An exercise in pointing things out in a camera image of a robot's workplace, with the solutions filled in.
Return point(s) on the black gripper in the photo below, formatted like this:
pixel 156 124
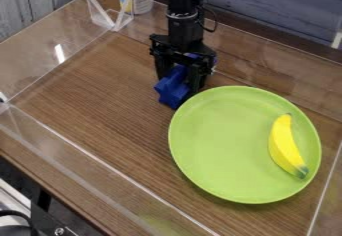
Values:
pixel 184 39

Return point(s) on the blue plastic block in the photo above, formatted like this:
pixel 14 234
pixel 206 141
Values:
pixel 172 87

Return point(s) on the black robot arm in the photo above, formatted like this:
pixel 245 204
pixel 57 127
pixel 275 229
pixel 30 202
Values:
pixel 186 8

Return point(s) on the green round plate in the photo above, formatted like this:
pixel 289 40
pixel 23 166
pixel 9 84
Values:
pixel 218 139

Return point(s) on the yellow toy banana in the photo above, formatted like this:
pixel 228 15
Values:
pixel 284 149

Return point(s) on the clear acrylic enclosure wall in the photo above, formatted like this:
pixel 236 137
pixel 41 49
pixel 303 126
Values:
pixel 85 129

